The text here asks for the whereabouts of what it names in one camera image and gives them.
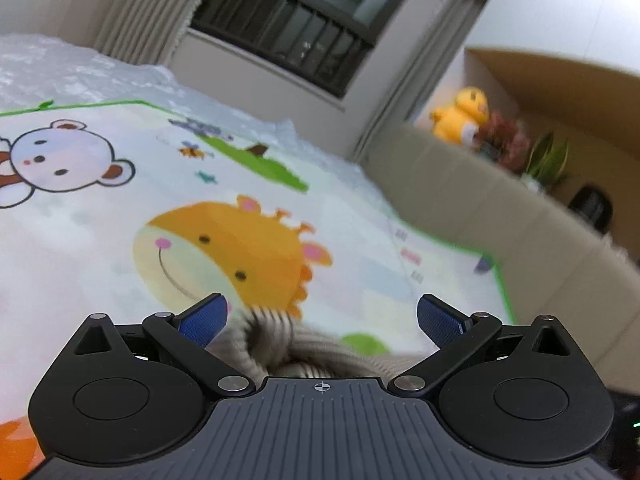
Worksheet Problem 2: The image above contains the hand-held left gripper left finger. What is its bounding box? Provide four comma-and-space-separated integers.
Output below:
65, 293, 256, 397

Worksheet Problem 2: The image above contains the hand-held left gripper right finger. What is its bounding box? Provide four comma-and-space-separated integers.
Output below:
387, 295, 583, 397

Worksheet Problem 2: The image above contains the beige striped knit garment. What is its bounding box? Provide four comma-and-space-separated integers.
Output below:
207, 305, 436, 380

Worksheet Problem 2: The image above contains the cartoon animal printed mat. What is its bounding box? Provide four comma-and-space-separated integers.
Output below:
0, 100, 517, 468

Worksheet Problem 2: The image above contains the beige padded headboard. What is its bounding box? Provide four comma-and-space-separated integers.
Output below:
362, 122, 640, 397

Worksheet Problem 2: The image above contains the black round appliance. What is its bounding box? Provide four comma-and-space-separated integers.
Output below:
567, 185, 614, 234

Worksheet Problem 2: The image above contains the reddish dried flower bunch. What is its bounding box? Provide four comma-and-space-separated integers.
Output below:
475, 110, 532, 174

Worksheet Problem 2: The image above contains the green potted plant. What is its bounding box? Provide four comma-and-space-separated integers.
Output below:
522, 130, 571, 192

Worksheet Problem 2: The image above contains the yellow plush toy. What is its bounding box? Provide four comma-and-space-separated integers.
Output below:
429, 86, 490, 147

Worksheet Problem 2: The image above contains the beige pleated curtain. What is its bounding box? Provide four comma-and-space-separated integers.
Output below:
92, 0, 226, 67
352, 0, 492, 162

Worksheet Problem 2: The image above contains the dark barred window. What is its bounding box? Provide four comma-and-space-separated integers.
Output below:
190, 0, 432, 99

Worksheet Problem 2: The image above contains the wooden wall shelf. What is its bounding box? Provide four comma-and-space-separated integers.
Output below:
462, 45, 640, 267

